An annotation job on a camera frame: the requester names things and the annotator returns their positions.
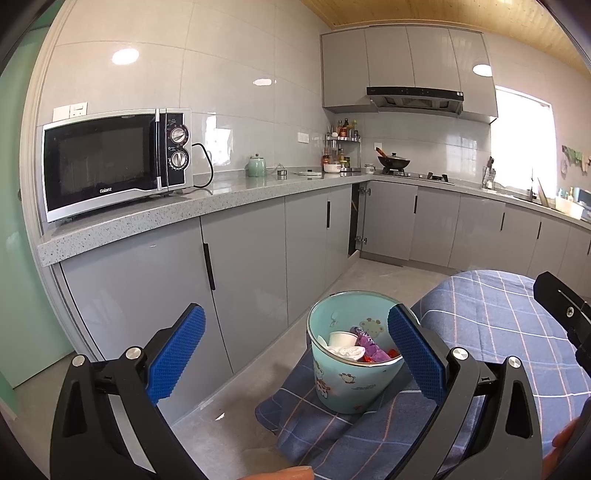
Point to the chrome sink faucet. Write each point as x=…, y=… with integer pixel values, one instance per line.
x=534, y=187

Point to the person's right hand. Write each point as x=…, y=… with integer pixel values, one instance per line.
x=550, y=461

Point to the person's left hand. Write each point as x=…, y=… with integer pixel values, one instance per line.
x=292, y=473

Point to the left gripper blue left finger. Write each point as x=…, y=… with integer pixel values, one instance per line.
x=169, y=351

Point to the red plastic bag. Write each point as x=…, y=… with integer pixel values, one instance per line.
x=379, y=356

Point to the blue bread box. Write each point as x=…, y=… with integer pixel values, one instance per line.
x=583, y=199

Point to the grey cabinets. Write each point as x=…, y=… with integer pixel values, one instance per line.
x=254, y=269
x=407, y=56

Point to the white paper cup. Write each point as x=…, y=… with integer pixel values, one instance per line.
x=342, y=339

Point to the black white microwave oven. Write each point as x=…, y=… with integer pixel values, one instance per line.
x=96, y=161

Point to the black range hood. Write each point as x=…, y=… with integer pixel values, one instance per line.
x=417, y=98

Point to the metal spice rack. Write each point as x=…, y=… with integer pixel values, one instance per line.
x=342, y=148

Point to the grey upper cabinets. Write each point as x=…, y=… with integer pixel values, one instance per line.
x=407, y=56

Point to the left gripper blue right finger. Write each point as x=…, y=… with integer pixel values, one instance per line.
x=427, y=363

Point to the purple snack wrapper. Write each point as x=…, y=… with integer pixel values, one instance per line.
x=364, y=340

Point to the black wok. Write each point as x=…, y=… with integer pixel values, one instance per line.
x=392, y=163

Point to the white tissue cloth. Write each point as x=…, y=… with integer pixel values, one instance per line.
x=350, y=354

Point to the grey lower cabinets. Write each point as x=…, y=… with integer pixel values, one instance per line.
x=254, y=269

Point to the green ceramic teapot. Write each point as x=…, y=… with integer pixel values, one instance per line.
x=256, y=167

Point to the blue plaid tablecloth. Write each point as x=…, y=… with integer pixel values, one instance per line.
x=513, y=383

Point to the utensil holder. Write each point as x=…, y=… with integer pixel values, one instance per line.
x=489, y=174

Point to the teal trash bin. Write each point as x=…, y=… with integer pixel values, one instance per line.
x=344, y=386

